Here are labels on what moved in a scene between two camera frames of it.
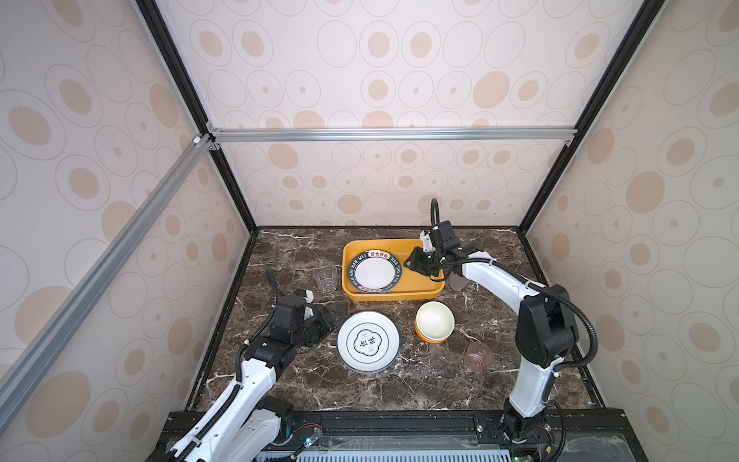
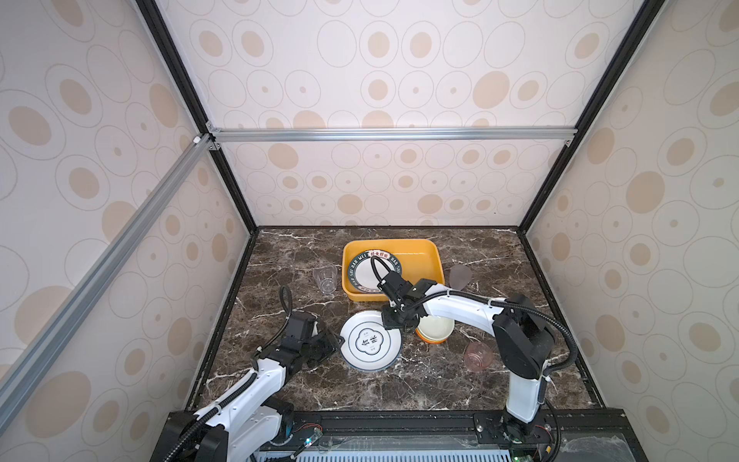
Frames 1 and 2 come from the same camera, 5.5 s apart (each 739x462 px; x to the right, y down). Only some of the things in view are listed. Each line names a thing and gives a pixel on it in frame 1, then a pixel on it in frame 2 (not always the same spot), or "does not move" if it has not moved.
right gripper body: (438, 255) → (393, 318)
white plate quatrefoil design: (369, 342) does not move
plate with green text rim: (374, 271) does not move
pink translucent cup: (478, 356) does not move
